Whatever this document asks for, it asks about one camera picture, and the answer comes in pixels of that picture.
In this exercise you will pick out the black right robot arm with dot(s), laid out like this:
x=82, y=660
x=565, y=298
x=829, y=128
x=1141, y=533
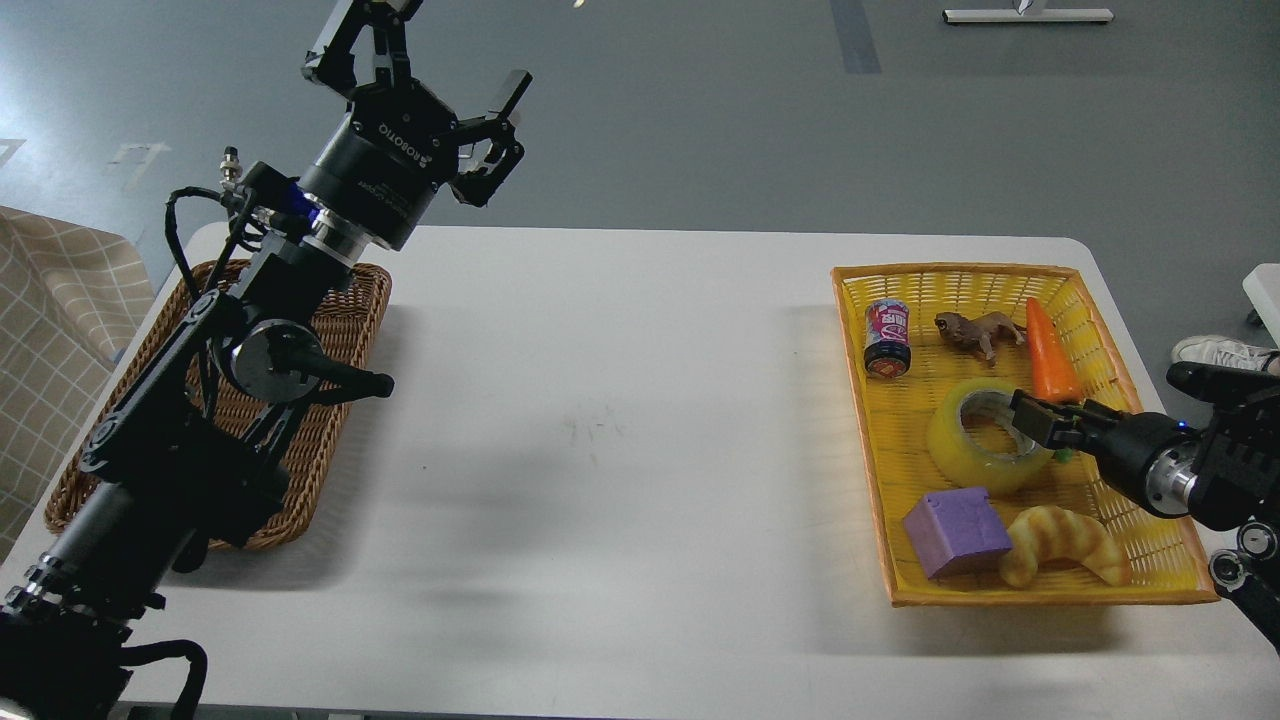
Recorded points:
x=1225, y=476

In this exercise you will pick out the orange toy carrot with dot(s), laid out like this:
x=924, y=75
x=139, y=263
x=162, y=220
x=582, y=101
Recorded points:
x=1054, y=377

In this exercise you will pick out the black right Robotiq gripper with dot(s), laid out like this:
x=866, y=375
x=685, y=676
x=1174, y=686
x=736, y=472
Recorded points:
x=1146, y=456

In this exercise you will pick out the beige checkered cloth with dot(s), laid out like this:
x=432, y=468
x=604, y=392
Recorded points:
x=72, y=298

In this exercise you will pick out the toy croissant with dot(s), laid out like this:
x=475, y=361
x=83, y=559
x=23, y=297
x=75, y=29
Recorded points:
x=1048, y=533

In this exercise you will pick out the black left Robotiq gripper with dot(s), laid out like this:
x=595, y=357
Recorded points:
x=385, y=165

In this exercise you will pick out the small printed drink can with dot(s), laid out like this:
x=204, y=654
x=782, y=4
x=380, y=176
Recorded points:
x=887, y=351

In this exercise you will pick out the brown wicker basket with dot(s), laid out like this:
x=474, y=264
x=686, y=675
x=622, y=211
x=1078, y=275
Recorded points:
x=346, y=324

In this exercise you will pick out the white sneaker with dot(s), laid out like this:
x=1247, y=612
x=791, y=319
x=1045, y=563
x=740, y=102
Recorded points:
x=1215, y=349

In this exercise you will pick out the purple foam block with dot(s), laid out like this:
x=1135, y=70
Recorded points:
x=956, y=532

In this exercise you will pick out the brown toy lion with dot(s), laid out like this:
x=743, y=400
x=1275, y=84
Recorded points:
x=978, y=336

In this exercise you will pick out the yellow plastic basket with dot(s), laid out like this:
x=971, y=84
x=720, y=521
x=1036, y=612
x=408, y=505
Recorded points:
x=1166, y=556

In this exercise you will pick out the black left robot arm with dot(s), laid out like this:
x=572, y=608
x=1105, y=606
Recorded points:
x=194, y=450

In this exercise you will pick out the yellow tape roll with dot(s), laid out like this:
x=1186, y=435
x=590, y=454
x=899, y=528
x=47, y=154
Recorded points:
x=972, y=443

